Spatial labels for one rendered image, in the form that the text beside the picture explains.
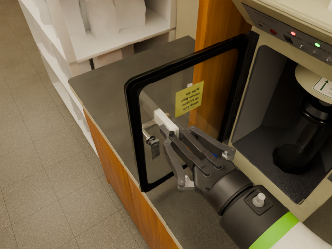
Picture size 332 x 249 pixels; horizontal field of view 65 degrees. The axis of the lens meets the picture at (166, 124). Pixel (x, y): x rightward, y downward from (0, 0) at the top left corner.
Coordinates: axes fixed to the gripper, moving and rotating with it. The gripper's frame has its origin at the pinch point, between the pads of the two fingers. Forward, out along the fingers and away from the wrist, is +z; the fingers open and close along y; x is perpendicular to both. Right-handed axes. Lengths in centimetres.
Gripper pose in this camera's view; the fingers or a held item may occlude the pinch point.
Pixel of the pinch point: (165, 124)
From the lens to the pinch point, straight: 52.2
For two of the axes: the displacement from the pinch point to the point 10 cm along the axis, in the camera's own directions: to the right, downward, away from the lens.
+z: -5.7, -6.1, 5.5
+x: 0.0, 6.7, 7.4
